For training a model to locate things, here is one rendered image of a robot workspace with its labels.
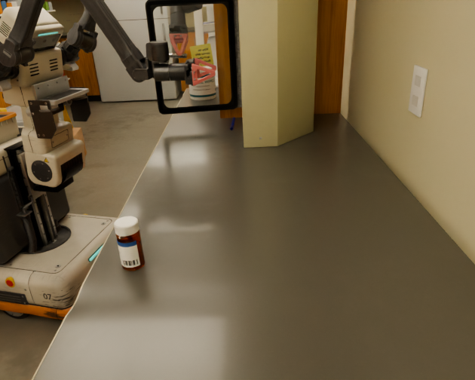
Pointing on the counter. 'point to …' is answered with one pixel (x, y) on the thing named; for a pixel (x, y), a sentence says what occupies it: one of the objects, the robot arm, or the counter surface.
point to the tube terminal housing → (277, 69)
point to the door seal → (231, 53)
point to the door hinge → (237, 52)
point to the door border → (229, 56)
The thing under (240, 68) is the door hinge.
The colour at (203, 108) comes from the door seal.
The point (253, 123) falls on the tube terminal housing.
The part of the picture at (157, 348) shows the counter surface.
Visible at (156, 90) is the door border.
